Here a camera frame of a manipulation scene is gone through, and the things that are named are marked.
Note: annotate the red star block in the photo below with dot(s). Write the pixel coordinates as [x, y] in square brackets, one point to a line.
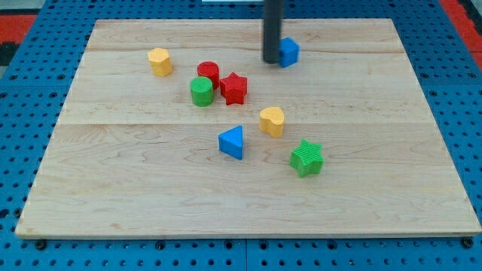
[234, 88]

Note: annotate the green star block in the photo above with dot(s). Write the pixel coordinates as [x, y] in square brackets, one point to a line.
[307, 158]

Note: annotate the blue triangle block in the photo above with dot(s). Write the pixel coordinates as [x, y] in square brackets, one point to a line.
[231, 142]

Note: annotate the yellow heart block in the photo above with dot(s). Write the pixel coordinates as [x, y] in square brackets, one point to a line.
[272, 121]

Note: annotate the green cylinder block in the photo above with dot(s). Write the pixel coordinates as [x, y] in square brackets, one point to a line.
[202, 92]

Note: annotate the light wooden board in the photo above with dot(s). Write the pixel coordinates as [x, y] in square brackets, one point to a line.
[132, 157]

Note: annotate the red cylinder block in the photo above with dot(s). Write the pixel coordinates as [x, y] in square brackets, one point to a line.
[210, 70]

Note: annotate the blue cube block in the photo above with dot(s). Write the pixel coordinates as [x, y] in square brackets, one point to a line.
[288, 52]

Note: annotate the yellow hexagon block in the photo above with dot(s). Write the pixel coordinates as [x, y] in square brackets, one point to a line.
[160, 62]

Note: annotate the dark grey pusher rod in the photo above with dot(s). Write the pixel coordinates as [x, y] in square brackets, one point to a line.
[272, 27]

